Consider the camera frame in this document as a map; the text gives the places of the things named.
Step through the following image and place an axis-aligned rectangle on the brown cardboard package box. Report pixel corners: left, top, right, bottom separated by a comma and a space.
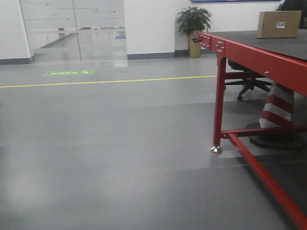
257, 11, 302, 39

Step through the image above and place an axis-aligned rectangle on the green floor sign sticker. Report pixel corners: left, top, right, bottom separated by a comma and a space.
44, 69, 95, 77

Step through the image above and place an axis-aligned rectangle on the gold plant pot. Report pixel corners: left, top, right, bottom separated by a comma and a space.
188, 30, 201, 58

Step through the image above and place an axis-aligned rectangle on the black office chair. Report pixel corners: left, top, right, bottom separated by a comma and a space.
224, 59, 272, 101

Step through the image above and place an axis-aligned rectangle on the green potted plant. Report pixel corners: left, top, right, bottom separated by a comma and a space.
176, 6, 212, 36

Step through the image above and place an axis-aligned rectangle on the red white traffic cone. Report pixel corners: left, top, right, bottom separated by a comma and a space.
248, 82, 304, 150

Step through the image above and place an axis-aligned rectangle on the glass double door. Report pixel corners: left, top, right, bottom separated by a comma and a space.
20, 0, 127, 62

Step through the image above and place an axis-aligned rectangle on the red metal table frame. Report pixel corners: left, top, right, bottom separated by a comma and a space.
192, 30, 307, 230

